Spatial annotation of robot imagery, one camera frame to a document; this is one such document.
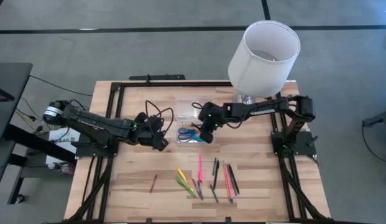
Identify black metal table frame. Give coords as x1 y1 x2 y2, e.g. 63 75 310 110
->
67 80 329 224

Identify green pen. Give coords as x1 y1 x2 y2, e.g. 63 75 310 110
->
174 177 196 197

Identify grey stand leg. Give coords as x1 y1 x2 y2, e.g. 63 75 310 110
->
362 108 386 128

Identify yellow pen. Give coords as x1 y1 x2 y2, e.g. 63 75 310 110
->
177 168 195 193

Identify blue handled scissors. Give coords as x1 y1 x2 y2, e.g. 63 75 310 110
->
177 126 206 143

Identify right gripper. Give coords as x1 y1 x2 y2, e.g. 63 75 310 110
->
197 101 227 144

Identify white shade table lamp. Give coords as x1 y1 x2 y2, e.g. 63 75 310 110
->
227 20 301 105

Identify clear plastic supply box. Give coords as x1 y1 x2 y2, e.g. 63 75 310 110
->
175 98 214 146

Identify white paper sheet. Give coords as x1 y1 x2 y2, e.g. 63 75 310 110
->
48 127 81 166

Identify blue lit screen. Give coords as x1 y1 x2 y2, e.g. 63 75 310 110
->
0 85 16 103

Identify pink pencil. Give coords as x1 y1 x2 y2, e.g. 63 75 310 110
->
225 164 234 205

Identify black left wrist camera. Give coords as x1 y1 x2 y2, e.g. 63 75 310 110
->
148 115 165 134

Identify dark grey desk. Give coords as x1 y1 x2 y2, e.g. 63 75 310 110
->
0 62 78 206

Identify dark grey pen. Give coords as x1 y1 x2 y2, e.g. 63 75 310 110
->
227 166 237 197

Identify red crayon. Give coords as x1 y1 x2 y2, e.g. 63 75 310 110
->
191 177 200 197
149 174 158 194

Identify black bar device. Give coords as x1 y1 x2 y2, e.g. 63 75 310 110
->
129 73 186 81

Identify small red white item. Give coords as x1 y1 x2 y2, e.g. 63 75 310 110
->
48 161 76 175

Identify black pen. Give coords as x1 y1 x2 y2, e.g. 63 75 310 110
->
213 159 220 190
228 164 240 195

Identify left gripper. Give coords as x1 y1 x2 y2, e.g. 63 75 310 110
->
132 111 169 152

